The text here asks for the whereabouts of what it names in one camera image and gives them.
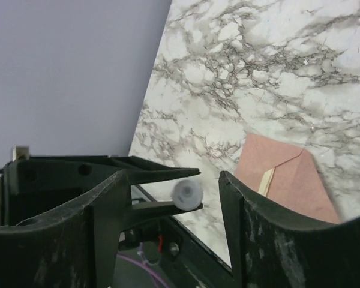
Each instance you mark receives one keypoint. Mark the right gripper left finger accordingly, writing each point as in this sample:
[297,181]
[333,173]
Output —
[72,245]

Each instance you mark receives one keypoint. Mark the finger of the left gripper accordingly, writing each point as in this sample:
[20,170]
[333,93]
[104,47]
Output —
[140,213]

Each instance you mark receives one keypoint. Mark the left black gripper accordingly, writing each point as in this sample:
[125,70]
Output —
[37,185]

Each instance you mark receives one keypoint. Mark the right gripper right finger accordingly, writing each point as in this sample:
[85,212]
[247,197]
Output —
[272,246]

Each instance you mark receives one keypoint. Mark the green glue stick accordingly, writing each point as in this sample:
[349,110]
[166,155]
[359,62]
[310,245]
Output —
[187,194]

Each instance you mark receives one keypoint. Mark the pink envelope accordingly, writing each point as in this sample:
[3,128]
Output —
[296,183]

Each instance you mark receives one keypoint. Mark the black mounting rail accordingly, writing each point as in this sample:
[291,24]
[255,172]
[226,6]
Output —
[164,253]

